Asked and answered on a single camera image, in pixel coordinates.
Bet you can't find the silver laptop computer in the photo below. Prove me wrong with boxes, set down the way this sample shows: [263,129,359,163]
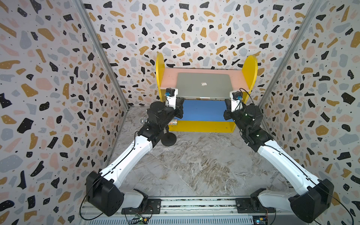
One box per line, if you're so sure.
[176,73,233,99]

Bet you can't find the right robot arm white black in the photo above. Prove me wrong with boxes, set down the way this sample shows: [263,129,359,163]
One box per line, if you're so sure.
[224,99,335,223]

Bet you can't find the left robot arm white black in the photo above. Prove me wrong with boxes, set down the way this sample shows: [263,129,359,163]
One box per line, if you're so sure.
[84,97,185,217]

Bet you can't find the yellow pink blue shelf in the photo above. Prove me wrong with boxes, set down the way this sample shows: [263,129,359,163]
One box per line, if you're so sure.
[156,53,258,133]

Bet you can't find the right green circuit board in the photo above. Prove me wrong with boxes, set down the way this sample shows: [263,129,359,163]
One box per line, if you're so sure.
[253,216,268,225]

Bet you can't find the green circuit board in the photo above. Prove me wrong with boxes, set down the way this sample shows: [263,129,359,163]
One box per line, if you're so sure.
[131,214,150,225]
[253,216,268,225]

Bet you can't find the left green circuit board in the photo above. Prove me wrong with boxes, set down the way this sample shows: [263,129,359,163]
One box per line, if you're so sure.
[131,214,150,225]

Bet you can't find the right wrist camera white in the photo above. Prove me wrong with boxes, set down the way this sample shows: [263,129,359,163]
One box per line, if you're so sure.
[230,91,243,113]

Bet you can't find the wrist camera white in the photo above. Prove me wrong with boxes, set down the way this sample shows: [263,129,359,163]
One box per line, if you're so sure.
[230,91,243,113]
[165,88,178,110]

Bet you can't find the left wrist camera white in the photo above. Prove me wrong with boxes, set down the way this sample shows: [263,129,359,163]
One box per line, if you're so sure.
[165,88,178,110]

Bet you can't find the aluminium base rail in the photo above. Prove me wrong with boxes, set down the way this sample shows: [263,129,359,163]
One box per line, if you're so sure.
[80,196,304,225]

